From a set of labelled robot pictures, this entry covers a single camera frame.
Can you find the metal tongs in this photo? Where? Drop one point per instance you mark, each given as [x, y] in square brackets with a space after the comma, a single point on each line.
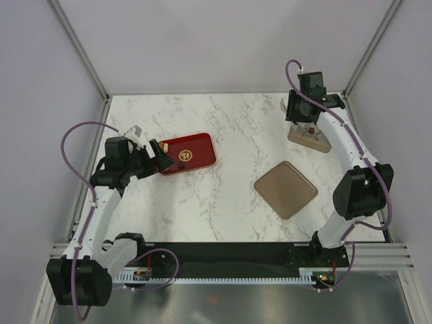
[283, 106]

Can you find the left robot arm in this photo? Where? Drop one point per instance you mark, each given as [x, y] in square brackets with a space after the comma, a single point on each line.
[83, 275]

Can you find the tan chocolate box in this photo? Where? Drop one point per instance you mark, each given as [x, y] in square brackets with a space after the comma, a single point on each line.
[317, 141]

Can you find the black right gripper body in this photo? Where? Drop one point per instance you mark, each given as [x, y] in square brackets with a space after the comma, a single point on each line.
[295, 111]

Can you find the red lacquer tray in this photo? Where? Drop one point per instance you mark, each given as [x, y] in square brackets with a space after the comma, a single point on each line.
[195, 151]

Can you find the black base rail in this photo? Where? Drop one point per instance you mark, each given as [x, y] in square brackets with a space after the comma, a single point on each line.
[236, 259]

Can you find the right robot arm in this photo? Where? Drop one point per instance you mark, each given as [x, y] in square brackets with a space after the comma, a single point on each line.
[362, 196]

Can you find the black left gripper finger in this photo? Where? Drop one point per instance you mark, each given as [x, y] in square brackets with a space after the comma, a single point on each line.
[157, 149]
[162, 161]

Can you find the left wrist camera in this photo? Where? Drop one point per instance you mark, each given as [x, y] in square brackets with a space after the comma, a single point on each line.
[133, 134]

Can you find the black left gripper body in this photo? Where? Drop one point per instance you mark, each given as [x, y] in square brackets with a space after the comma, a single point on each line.
[139, 163]

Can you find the tan box lid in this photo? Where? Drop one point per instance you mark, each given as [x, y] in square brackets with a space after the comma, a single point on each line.
[285, 190]

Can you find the white cable duct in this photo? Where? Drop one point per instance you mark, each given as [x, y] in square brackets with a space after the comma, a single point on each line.
[133, 277]

